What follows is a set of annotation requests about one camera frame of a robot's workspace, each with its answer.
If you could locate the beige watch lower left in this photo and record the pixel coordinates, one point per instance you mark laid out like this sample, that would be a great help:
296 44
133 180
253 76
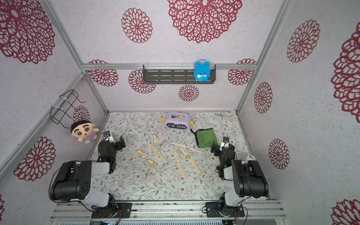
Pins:
152 163

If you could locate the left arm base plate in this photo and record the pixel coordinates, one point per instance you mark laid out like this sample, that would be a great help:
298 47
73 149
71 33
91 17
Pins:
117 210

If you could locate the cartoon boy plush doll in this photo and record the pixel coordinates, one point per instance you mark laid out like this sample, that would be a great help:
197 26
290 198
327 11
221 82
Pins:
84 131

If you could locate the beige watch folded top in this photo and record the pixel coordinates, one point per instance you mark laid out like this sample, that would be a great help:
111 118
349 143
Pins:
155 139

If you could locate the rose gold small watch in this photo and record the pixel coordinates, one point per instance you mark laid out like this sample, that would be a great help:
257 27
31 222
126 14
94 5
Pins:
162 144

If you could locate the beige watch long diagonal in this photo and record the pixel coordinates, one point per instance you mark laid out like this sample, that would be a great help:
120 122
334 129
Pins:
158 153

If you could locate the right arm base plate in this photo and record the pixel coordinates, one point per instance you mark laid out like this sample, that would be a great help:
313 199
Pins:
217 210

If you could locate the white strap watch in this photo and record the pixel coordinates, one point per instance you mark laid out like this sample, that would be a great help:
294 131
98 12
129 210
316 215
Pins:
185 146

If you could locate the blue alarm clock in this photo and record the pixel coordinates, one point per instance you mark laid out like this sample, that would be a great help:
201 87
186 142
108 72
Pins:
202 71

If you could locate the green cleaning cloth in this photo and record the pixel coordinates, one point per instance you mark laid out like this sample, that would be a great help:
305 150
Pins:
205 138

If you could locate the grey wall shelf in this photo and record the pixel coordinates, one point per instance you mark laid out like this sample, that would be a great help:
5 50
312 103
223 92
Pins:
173 76

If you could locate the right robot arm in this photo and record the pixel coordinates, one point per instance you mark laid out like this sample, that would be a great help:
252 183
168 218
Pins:
247 176

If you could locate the beige watch short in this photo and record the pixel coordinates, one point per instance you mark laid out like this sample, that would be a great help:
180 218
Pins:
142 154

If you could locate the purple tissue box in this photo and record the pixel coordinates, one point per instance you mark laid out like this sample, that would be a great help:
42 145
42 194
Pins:
178 120

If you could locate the white alarm clock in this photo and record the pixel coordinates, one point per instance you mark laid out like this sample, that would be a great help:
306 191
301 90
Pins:
250 158

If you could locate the black wire rack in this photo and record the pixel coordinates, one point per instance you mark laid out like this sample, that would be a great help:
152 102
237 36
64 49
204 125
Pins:
68 99

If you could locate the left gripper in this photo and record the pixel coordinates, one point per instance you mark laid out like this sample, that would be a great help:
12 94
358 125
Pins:
118 143

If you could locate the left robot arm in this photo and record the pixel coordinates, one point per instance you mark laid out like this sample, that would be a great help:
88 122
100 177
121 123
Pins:
73 180

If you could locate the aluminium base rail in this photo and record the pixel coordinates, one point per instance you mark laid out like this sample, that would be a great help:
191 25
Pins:
174 210

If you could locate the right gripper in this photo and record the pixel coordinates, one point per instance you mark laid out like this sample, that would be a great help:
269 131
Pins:
218 149

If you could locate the beige watch long right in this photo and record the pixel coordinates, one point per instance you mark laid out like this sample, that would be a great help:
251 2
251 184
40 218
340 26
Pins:
189 158

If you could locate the beige watch long centre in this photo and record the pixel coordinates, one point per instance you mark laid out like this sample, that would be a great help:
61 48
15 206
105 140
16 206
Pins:
178 160

